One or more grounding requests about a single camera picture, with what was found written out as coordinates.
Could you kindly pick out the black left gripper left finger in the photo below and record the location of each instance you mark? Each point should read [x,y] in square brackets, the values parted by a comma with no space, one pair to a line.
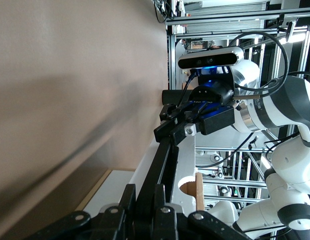
[115,222]

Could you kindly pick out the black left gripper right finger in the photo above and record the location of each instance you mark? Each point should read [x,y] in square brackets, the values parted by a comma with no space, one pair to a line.
[170,225]

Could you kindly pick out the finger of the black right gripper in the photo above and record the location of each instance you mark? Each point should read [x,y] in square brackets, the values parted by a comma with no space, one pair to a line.
[181,133]
[165,131]

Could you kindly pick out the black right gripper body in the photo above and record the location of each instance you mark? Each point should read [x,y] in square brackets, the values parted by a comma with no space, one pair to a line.
[215,120]

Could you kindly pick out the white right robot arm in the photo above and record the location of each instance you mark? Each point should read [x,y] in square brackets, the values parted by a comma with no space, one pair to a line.
[290,105]

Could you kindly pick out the wooden drawer cabinet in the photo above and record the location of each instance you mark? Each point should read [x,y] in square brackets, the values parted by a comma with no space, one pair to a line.
[199,192]

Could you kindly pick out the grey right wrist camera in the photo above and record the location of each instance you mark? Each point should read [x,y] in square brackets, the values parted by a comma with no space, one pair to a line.
[210,58]

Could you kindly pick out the aluminium frame structure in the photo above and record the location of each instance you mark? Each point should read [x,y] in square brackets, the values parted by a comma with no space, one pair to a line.
[220,18]

